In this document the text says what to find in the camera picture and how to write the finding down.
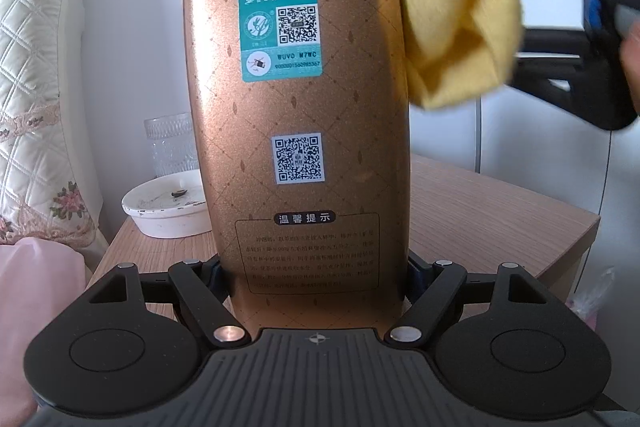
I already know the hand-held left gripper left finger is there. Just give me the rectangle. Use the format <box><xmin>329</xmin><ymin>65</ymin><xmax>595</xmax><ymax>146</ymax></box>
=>
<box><xmin>85</xmin><ymin>256</ymin><xmax>247</xmax><ymax>349</ymax></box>

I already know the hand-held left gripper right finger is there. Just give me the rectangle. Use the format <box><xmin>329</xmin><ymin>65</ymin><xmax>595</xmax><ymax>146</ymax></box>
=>
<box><xmin>385</xmin><ymin>254</ymin><xmax>548</xmax><ymax>349</ymax></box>

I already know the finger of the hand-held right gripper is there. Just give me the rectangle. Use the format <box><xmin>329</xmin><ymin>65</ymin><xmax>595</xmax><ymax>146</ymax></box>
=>
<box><xmin>509</xmin><ymin>26</ymin><xmax>601</xmax><ymax>130</ymax></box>

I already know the yellow cleaning cloth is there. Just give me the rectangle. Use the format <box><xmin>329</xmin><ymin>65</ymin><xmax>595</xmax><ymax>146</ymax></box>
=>
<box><xmin>386</xmin><ymin>0</ymin><xmax>524</xmax><ymax>110</ymax></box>

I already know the gold tea tin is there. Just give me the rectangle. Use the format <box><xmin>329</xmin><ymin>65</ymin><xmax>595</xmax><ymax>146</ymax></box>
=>
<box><xmin>181</xmin><ymin>0</ymin><xmax>413</xmax><ymax>345</ymax></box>

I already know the person's right hand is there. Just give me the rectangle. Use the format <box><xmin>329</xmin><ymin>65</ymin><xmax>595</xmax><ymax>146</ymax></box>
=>
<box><xmin>619</xmin><ymin>21</ymin><xmax>640</xmax><ymax>115</ymax></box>

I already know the white wardrobe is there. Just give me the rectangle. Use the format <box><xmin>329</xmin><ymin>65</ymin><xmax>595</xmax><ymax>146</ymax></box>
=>
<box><xmin>445</xmin><ymin>0</ymin><xmax>640</xmax><ymax>220</ymax></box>

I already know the wooden nightstand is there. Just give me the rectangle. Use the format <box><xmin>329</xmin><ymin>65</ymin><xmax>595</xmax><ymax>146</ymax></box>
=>
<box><xmin>87</xmin><ymin>152</ymin><xmax>601</xmax><ymax>343</ymax></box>

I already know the white ceramic dish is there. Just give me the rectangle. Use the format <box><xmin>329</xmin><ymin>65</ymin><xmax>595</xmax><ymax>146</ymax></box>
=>
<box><xmin>121</xmin><ymin>170</ymin><xmax>214</xmax><ymax>239</ymax></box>

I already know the clear ribbed glass cup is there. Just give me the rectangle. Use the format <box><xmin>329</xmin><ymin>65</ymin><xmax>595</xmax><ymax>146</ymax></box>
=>
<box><xmin>144</xmin><ymin>112</ymin><xmax>202</xmax><ymax>180</ymax></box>

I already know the clear plastic bag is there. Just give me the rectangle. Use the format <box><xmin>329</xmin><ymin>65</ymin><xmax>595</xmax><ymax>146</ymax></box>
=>
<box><xmin>569</xmin><ymin>267</ymin><xmax>617</xmax><ymax>335</ymax></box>

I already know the pink blanket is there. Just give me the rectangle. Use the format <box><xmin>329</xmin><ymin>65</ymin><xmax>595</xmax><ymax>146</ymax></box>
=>
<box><xmin>0</xmin><ymin>242</ymin><xmax>90</xmax><ymax>427</ymax></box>

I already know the cream quilted headboard cushion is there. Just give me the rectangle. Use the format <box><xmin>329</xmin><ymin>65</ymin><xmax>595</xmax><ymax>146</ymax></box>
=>
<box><xmin>0</xmin><ymin>0</ymin><xmax>108</xmax><ymax>258</ymax></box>

